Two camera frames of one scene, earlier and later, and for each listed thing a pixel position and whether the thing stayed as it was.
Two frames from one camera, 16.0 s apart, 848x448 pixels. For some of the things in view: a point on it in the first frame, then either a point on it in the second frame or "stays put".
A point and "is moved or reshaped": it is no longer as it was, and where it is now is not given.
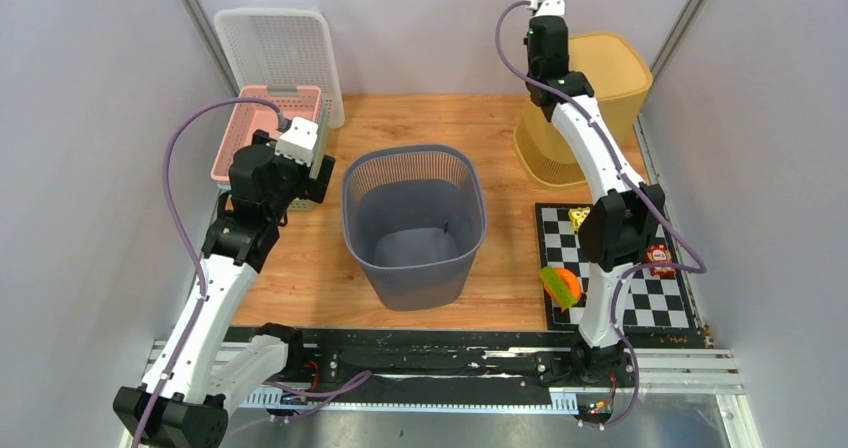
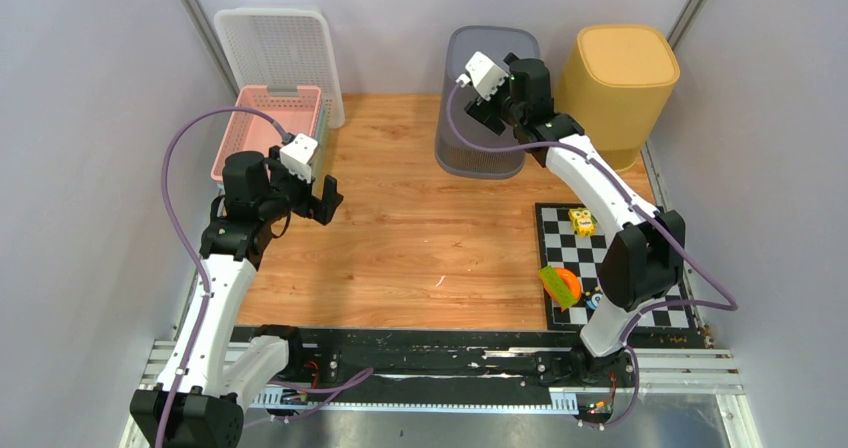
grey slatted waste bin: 415,215 to 453,156
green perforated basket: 321,148 stays put
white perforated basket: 282,46 stays put
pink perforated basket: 248,117 stays put
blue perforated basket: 321,126 stays put
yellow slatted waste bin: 618,74 is moved or reshaped
